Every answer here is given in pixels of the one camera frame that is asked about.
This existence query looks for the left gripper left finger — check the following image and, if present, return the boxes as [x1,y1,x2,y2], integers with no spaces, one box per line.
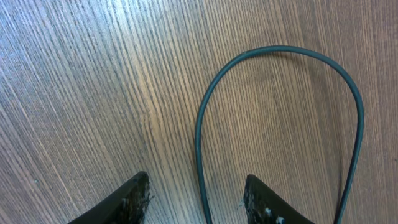
[70,171,150,224]

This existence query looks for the black usb cables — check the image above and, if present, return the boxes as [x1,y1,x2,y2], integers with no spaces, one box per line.
[195,45,365,224]

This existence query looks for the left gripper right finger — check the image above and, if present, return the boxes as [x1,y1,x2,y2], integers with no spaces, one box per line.
[243,174,313,224]

